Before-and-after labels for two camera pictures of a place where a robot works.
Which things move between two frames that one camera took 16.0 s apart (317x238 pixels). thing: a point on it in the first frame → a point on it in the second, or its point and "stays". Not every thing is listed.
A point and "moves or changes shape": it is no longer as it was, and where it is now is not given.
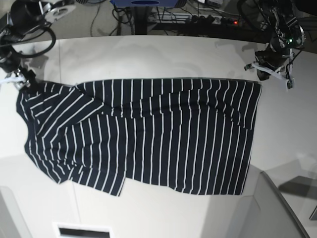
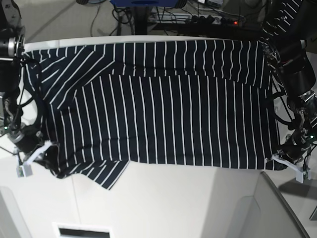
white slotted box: x=64 y=230 stays
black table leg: x=140 y=20 stays
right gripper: x=274 y=56 → x=295 y=147
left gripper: x=35 y=89 → x=26 y=138
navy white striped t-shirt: x=183 y=136 moves or changes shape
